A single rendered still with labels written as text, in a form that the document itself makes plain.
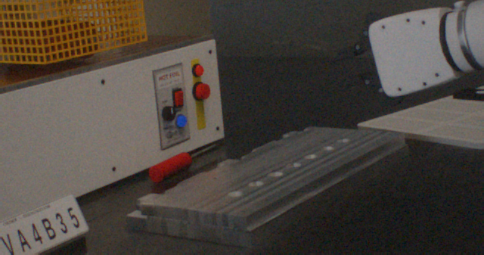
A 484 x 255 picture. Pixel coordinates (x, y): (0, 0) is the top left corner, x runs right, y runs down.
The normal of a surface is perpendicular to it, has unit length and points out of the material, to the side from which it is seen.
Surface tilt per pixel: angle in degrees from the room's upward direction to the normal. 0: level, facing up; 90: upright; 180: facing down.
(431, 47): 88
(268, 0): 90
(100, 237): 0
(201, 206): 0
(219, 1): 90
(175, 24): 90
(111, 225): 0
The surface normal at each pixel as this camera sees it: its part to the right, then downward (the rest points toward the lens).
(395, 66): -0.56, 0.21
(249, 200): -0.09, -0.97
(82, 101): 0.81, 0.05
